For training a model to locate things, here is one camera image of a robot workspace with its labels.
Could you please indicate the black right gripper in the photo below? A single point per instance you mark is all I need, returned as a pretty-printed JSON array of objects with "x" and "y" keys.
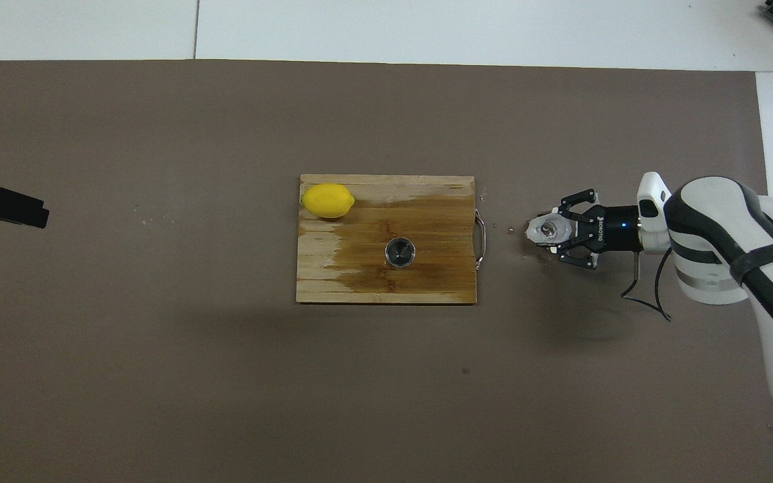
[{"x": 611, "y": 229}]

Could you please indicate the clear plastic cup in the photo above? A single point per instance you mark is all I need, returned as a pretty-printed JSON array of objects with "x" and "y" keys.
[{"x": 547, "y": 229}]

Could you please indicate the metal jigger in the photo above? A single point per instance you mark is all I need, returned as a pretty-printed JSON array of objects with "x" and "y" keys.
[{"x": 400, "y": 252}]

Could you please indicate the wooden cutting board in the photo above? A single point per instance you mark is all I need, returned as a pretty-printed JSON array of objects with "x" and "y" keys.
[{"x": 359, "y": 261}]

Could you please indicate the yellow lemon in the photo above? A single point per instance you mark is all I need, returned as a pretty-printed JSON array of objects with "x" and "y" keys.
[{"x": 327, "y": 200}]

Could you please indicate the brown paper table mat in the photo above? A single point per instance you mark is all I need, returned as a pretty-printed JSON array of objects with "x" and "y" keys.
[{"x": 359, "y": 389}]

